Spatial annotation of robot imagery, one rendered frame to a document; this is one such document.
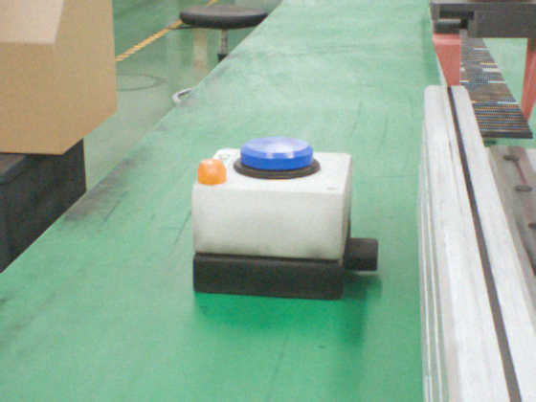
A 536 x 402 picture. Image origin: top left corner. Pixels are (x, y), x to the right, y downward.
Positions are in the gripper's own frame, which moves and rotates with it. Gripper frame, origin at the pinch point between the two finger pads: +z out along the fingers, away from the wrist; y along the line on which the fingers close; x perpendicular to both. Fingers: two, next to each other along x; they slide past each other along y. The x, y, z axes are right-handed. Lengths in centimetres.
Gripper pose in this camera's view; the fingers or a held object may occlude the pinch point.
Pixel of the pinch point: (489, 115)
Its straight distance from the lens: 79.2
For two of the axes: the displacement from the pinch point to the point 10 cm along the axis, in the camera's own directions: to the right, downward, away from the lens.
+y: 9.9, 0.4, -1.4
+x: 1.4, -3.1, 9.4
